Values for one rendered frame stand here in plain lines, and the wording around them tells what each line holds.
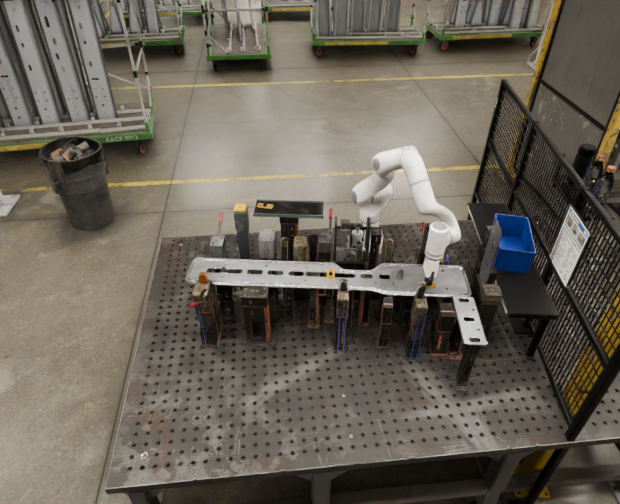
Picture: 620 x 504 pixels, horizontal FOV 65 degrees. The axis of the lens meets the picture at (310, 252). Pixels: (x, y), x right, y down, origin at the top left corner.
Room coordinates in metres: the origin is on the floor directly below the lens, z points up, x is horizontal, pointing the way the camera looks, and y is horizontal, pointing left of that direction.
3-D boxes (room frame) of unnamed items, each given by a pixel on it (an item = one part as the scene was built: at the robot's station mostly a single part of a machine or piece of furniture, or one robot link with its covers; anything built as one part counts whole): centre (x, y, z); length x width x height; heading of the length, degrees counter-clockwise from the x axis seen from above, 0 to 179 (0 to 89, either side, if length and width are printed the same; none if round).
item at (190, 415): (1.80, -0.40, 0.68); 2.56 x 1.61 x 0.04; 96
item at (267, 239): (1.96, 0.22, 0.90); 0.13 x 0.10 x 0.41; 177
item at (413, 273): (1.77, -0.08, 1.00); 1.38 x 0.22 x 0.02; 87
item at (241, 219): (2.14, 0.37, 0.92); 0.08 x 0.08 x 0.44; 87
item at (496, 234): (1.73, -0.83, 1.17); 0.12 x 0.01 x 0.34; 177
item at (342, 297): (1.60, -0.15, 0.87); 0.12 x 0.09 x 0.35; 177
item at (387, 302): (1.59, -0.37, 0.84); 0.11 x 0.08 x 0.29; 177
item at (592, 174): (1.82, -1.22, 1.53); 0.06 x 0.06 x 0.20
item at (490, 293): (1.61, -0.83, 0.88); 0.08 x 0.08 x 0.36; 87
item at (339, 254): (1.98, -0.21, 0.94); 0.18 x 0.13 x 0.49; 87
